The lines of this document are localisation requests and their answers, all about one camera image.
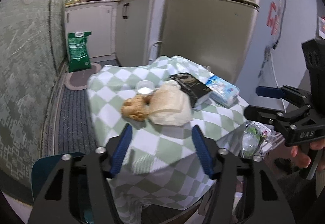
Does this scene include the blue white tissue pack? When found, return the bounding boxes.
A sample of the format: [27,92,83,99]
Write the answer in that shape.
[206,76,240,108]

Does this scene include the green white checkered cloth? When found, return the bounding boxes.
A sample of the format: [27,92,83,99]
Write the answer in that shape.
[87,56,247,223]

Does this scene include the black snack packet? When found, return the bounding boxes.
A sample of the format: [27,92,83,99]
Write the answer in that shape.
[170,73,212,108]

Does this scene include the clear plastic cup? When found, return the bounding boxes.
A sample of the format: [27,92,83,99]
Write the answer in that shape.
[135,80,155,95]

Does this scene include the clear plastic bag of trash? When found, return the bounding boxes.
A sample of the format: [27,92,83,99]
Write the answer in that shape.
[240,121,272,158]

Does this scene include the white kitchen cabinets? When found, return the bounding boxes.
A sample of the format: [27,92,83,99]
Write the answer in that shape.
[64,0,168,67]

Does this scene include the right hand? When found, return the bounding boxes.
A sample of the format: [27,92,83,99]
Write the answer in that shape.
[291,138,325,171]

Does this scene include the dark blue striped floor mat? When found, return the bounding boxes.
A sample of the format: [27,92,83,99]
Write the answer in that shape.
[57,59,120,155]

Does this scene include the oval grey pink mat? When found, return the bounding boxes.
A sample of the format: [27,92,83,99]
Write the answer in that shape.
[64,62,101,91]

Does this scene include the green rice bag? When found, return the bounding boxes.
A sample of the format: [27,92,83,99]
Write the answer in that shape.
[68,31,91,73]

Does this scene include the beige refrigerator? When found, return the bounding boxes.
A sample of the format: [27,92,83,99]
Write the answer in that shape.
[160,0,260,83]

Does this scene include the patterned frosted sliding door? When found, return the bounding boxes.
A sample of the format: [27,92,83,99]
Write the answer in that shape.
[1,0,66,187]

